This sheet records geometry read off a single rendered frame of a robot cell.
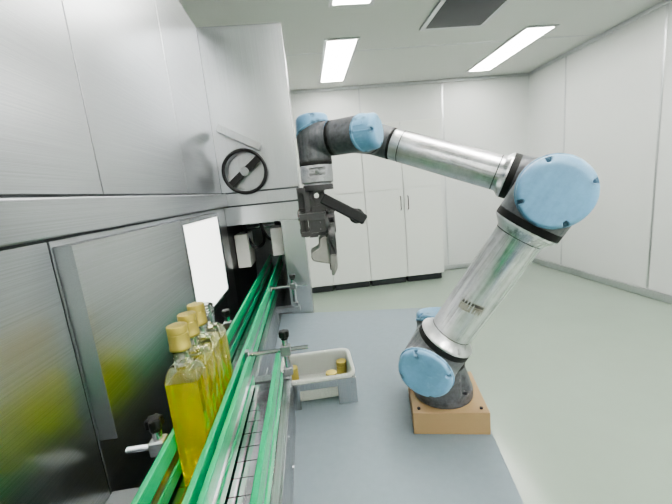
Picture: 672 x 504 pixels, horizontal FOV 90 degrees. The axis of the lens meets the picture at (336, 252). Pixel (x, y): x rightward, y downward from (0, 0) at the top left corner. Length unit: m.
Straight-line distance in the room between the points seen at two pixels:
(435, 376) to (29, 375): 0.66
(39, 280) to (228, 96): 1.32
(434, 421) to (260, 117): 1.43
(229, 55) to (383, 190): 3.13
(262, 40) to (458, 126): 4.01
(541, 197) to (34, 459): 0.82
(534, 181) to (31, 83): 0.80
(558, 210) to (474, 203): 4.90
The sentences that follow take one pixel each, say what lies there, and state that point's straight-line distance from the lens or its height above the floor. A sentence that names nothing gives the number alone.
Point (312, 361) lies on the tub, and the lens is 1.19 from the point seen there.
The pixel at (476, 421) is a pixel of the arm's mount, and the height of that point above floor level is 0.79.
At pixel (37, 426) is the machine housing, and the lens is 0.66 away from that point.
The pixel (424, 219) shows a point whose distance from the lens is 4.75.
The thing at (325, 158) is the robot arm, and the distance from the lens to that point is 0.78.
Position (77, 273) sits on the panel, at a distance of 0.67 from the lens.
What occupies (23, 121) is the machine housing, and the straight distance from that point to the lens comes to 0.70.
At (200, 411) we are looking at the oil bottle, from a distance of 0.69.
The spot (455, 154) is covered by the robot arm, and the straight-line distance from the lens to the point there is 0.80.
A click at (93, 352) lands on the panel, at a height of 1.14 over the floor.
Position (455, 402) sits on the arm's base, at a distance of 0.95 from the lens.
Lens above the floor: 1.36
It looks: 10 degrees down
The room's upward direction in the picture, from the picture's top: 6 degrees counter-clockwise
